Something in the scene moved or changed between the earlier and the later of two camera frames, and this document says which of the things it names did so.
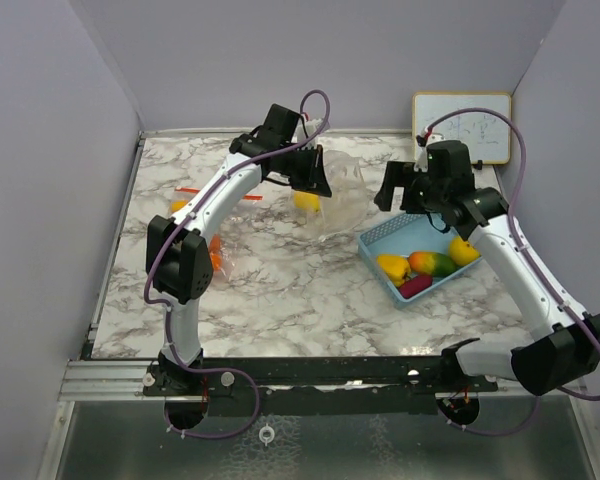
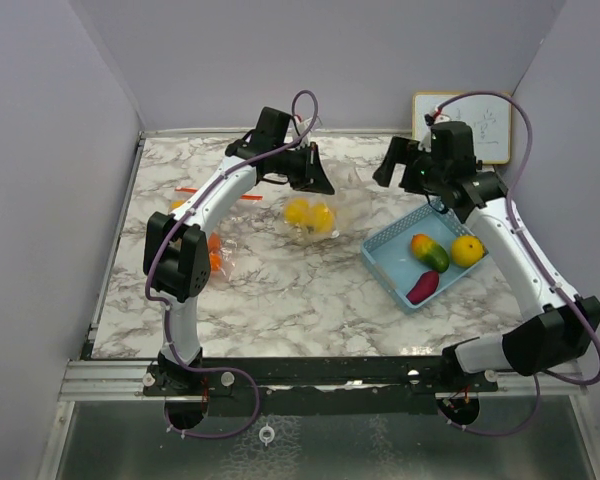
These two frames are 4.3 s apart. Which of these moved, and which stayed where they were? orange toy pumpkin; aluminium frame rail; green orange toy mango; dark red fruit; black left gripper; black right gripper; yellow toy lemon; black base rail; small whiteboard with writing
Moved: dark red fruit; black right gripper; green orange toy mango
Stayed: small whiteboard with writing; yellow toy lemon; black left gripper; orange toy pumpkin; black base rail; aluminium frame rail
